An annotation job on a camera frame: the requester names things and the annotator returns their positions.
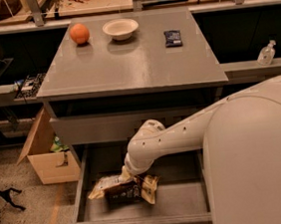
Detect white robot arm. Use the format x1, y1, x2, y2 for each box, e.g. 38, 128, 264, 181
125, 76, 281, 224

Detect green item in box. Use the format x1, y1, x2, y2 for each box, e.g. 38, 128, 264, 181
50, 136, 69, 153

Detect black plastic bracket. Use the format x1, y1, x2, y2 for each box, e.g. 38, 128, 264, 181
0, 187, 26, 211

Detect cardboard box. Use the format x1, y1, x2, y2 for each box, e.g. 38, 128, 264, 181
17, 109, 81, 184

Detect open grey middle drawer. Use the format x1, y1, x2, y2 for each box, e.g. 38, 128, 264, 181
71, 142, 212, 224

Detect clear sanitizer bottle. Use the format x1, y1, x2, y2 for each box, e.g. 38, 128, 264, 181
257, 40, 276, 66

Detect brown chip bag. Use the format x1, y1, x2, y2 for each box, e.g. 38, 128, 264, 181
89, 174, 159, 205

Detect dark blue snack packet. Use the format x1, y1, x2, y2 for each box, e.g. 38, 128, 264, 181
164, 30, 182, 47

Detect white bowl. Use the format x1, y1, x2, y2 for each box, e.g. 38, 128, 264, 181
103, 18, 139, 41

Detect grey drawer cabinet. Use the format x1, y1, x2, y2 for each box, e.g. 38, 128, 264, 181
38, 6, 228, 161

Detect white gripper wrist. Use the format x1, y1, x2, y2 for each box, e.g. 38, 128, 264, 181
121, 153, 152, 183

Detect black patterned box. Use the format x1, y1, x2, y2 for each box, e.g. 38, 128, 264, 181
13, 73, 46, 100

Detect closed grey top drawer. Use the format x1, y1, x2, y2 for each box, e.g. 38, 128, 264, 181
49, 100, 223, 150

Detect orange fruit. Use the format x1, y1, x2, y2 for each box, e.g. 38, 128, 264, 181
69, 23, 90, 45

